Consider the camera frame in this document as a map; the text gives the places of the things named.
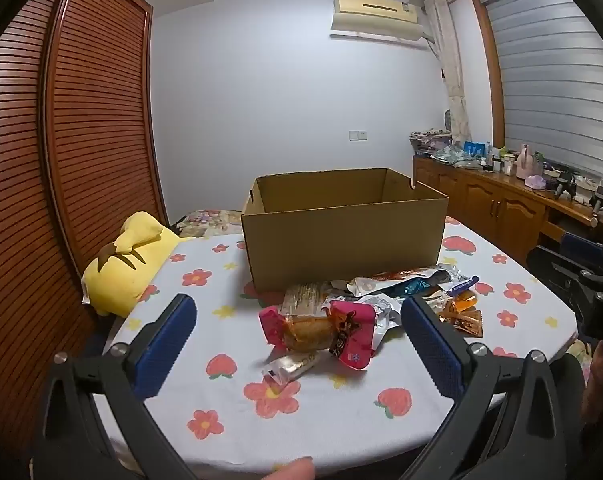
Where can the white flower-print bedsheet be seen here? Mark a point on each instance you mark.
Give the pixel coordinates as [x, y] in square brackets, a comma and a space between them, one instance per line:
[196, 260]

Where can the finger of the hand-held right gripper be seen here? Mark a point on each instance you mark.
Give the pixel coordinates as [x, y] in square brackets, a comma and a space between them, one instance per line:
[581, 245]
[556, 267]

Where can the wooden window frame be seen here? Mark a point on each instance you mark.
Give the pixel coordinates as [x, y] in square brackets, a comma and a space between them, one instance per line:
[486, 60]

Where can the person's left hand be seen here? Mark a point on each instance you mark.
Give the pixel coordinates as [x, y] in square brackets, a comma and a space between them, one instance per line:
[294, 470]

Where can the grey window blind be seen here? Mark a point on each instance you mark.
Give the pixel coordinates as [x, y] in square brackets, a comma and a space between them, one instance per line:
[556, 85]

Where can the blue carton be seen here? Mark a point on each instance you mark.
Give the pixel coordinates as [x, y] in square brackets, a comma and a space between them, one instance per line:
[475, 149]

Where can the white wall switch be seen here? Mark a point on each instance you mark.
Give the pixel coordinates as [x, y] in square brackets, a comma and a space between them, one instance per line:
[358, 134]

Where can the yellow plush toy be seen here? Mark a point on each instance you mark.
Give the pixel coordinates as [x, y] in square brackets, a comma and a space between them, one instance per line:
[126, 270]

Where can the wooden louvred wardrobe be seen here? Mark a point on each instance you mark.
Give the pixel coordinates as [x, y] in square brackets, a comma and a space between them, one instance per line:
[81, 110]

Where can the wall air conditioner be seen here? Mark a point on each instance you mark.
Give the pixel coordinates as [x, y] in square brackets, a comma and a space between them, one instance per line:
[376, 15]

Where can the patterned cream curtain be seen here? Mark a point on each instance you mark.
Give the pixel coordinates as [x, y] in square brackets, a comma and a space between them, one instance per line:
[454, 85]

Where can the pile of floral bags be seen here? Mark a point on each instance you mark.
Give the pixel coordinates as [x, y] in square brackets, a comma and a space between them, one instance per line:
[431, 140]

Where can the orange small snack packet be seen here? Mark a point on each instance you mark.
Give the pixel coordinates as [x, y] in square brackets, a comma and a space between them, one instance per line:
[464, 302]
[464, 322]

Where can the red white snack pouch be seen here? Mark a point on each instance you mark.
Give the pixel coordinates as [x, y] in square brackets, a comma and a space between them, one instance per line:
[396, 276]

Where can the silver snack packet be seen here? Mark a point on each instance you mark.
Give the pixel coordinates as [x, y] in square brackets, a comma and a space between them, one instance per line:
[384, 317]

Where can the brown biscuit packet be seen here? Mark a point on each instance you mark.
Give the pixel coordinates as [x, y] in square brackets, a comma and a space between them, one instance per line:
[304, 297]

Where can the dark blue snack packet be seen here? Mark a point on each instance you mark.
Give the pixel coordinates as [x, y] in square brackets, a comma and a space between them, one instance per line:
[411, 287]

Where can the pink bread packet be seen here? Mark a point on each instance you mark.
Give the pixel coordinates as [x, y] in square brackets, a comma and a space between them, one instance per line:
[306, 332]

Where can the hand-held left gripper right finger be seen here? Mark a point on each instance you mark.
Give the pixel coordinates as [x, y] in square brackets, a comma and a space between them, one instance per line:
[431, 350]

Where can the green patterned cloth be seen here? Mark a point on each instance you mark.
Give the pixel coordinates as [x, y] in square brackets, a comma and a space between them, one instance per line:
[454, 156]

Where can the cardboard box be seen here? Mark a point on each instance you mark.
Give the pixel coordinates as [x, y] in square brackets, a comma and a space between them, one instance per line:
[341, 240]

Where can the cluster of small bottles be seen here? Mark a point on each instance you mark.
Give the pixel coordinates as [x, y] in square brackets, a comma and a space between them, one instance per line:
[499, 162]

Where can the floral quilt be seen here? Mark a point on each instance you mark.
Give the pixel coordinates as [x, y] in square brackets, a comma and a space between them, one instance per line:
[206, 220]

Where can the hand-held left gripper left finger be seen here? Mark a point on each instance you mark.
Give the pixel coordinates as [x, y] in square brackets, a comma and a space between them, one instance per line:
[166, 340]

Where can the blue white small packet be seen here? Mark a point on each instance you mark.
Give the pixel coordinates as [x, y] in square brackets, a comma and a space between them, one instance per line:
[464, 285]

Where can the wooden sideboard cabinet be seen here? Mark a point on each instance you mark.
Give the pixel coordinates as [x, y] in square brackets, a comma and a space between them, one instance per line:
[506, 205]

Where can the clear small snack packet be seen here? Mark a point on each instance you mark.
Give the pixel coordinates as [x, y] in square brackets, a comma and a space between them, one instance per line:
[289, 366]

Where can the black small tripod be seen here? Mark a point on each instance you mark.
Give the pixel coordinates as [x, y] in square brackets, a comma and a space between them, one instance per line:
[565, 182]
[600, 200]

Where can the pink cloth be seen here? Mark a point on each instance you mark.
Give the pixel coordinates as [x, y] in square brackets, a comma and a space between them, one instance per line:
[536, 183]

